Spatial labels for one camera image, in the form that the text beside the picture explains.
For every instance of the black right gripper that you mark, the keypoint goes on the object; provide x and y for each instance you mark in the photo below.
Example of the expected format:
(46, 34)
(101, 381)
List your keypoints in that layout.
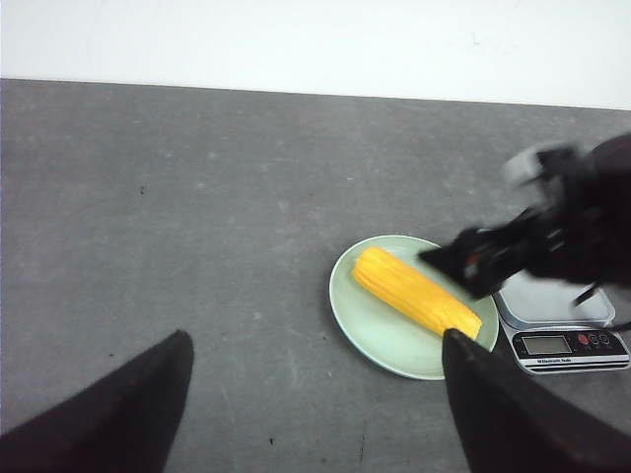
(579, 232)

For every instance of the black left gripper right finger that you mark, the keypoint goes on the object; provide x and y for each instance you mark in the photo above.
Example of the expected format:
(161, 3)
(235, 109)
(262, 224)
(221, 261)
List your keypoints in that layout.
(507, 422)

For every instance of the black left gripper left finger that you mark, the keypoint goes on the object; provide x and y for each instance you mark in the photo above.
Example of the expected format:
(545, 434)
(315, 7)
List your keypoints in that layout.
(124, 422)

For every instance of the yellow corn cob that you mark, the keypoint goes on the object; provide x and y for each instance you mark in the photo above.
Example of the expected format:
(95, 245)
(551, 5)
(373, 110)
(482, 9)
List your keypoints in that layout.
(410, 292)

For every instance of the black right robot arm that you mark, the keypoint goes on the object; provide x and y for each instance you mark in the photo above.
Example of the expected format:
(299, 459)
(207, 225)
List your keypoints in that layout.
(579, 232)

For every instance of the silver digital kitchen scale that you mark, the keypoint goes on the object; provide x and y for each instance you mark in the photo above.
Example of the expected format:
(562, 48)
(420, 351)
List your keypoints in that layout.
(555, 327)

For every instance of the light green plate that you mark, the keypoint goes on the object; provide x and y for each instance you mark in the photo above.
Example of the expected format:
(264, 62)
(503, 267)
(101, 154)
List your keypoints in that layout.
(384, 335)

